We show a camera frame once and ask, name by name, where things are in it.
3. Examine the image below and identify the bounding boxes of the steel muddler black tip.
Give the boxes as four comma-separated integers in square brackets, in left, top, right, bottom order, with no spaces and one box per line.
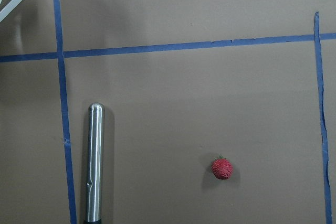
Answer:
[83,103,104,223]

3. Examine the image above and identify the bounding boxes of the red strawberry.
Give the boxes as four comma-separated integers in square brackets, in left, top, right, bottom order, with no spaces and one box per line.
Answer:
[211,155,234,180]

